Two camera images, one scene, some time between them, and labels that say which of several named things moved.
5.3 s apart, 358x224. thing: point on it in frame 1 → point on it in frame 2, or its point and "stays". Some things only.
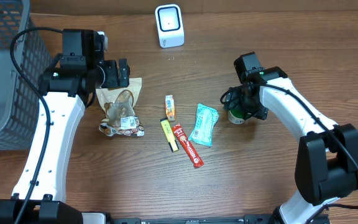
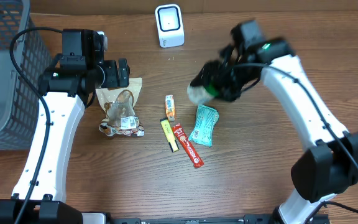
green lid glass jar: [236, 116] → [202, 94]
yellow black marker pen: [169, 134] stays
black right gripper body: [247, 109] → [209, 79]
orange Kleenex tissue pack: [169, 107] stays
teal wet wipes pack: [206, 119] stays
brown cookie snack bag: [119, 105] stays
